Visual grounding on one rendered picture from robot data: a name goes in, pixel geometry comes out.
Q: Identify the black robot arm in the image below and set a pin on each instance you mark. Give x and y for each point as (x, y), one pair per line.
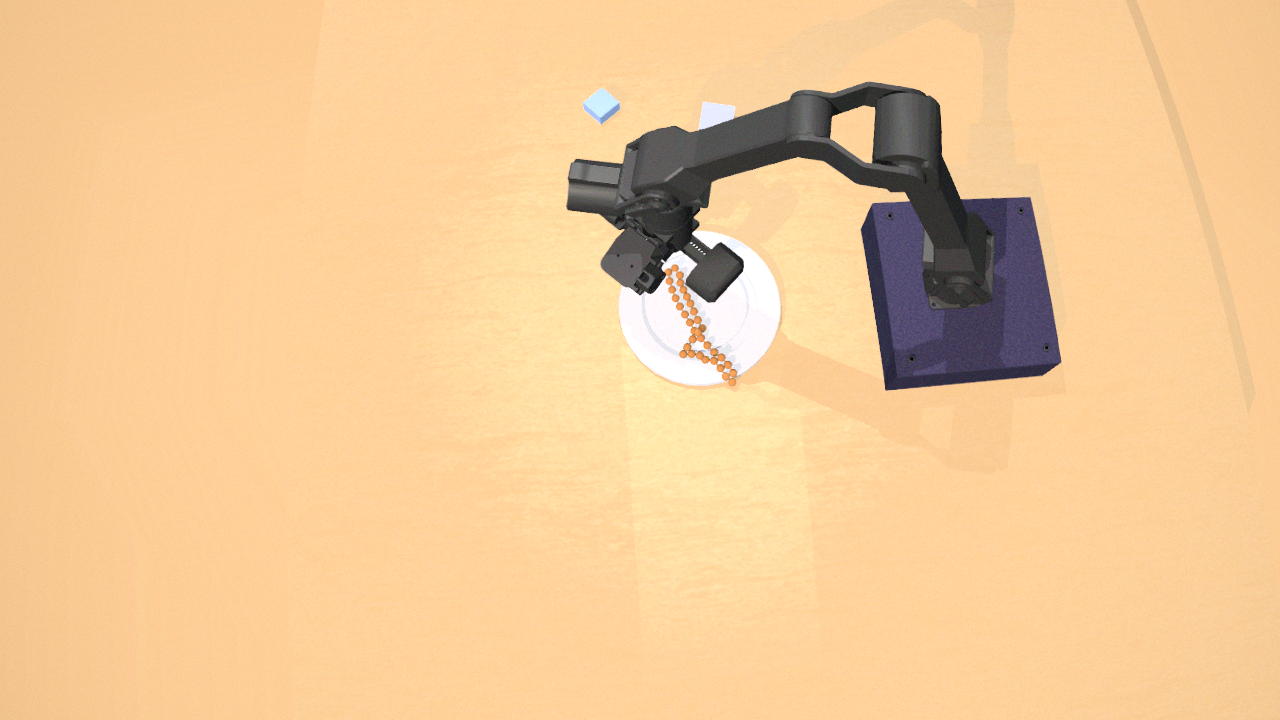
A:
(667, 171)

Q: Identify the white cube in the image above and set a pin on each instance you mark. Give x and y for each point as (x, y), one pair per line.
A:
(713, 114)

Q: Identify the white round board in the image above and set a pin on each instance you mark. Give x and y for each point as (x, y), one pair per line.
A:
(741, 324)

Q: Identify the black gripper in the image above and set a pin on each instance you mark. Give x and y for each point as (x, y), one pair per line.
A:
(716, 270)

